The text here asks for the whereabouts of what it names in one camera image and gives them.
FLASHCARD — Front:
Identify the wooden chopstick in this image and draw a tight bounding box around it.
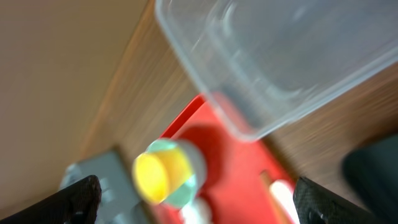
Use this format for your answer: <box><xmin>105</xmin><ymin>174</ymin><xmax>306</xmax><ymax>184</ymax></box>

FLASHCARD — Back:
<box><xmin>260</xmin><ymin>171</ymin><xmax>290</xmax><ymax>224</ymax></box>

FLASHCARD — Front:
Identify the small light green saucer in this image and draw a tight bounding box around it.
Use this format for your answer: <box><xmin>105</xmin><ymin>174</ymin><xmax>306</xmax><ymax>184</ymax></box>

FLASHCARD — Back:
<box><xmin>146</xmin><ymin>138</ymin><xmax>207</xmax><ymax>208</ymax></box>

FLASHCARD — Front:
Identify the grey dishwasher rack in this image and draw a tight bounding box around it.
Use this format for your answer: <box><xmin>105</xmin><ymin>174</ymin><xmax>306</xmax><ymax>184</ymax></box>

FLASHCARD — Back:
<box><xmin>60</xmin><ymin>151</ymin><xmax>152</xmax><ymax>224</ymax></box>

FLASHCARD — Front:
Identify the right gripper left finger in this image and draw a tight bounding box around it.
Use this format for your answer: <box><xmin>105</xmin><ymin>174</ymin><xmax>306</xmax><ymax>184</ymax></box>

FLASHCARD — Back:
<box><xmin>1</xmin><ymin>175</ymin><xmax>101</xmax><ymax>224</ymax></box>

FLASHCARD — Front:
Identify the black plastic tray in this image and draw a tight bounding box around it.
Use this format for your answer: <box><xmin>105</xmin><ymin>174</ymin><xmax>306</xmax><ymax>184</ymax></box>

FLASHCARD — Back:
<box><xmin>342</xmin><ymin>134</ymin><xmax>397</xmax><ymax>223</ymax></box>

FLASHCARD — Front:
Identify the red plastic tray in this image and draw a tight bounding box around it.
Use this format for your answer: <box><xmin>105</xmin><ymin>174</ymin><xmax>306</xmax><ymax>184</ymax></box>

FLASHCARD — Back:
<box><xmin>159</xmin><ymin>95</ymin><xmax>295</xmax><ymax>223</ymax></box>

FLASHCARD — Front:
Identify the yellow plastic cup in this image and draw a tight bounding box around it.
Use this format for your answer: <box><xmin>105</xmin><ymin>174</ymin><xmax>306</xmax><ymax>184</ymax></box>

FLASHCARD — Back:
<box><xmin>132</xmin><ymin>147</ymin><xmax>194</xmax><ymax>205</ymax></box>

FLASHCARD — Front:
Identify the clear plastic bin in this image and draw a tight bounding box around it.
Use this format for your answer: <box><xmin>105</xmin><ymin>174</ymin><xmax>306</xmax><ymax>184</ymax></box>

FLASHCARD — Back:
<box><xmin>155</xmin><ymin>0</ymin><xmax>397</xmax><ymax>141</ymax></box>

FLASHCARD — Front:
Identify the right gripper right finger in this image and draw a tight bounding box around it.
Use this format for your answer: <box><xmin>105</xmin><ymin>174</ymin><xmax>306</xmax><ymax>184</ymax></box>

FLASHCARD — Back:
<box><xmin>293</xmin><ymin>177</ymin><xmax>383</xmax><ymax>224</ymax></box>

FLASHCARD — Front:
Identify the white plastic fork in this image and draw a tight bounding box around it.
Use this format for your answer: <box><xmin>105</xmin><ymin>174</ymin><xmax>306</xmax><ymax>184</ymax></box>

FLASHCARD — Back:
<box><xmin>271</xmin><ymin>180</ymin><xmax>300</xmax><ymax>224</ymax></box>

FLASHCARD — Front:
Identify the crumpled white napkin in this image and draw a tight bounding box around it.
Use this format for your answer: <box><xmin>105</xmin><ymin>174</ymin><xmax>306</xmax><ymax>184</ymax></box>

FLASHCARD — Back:
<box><xmin>179</xmin><ymin>197</ymin><xmax>213</xmax><ymax>224</ymax></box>

